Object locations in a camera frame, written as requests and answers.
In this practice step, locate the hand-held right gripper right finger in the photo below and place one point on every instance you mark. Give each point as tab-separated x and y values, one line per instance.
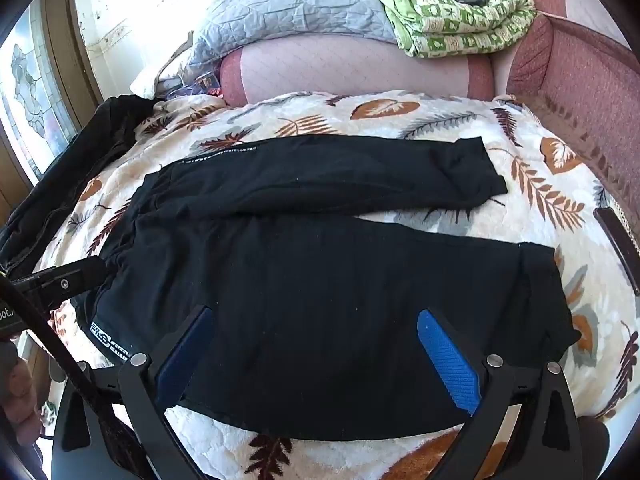
447	365

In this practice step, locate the black jacket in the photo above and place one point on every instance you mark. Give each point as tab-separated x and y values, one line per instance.
75	160

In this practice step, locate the black flat strip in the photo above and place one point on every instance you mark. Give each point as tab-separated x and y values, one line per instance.
617	247

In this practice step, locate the black pants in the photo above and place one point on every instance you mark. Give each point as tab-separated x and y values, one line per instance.
320	285

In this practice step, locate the grey quilted blanket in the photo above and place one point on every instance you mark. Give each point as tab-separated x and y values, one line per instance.
290	5

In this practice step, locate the leaf print blanket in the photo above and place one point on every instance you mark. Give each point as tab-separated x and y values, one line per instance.
540	180

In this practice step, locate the stained glass window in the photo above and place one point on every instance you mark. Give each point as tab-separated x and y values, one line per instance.
30	85

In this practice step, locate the green patterned blanket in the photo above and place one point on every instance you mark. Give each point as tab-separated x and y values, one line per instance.
450	15

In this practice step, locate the pink red sofa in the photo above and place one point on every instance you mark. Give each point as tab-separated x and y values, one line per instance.
360	67

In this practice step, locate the person's left forearm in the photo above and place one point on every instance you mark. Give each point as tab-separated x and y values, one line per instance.
20	395

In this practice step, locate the colourful packets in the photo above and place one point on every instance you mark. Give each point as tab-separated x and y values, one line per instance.
202	85

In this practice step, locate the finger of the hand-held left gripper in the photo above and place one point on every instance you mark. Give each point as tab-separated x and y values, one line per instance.
65	277

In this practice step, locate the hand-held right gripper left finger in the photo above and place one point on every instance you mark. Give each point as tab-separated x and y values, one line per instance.
182	360

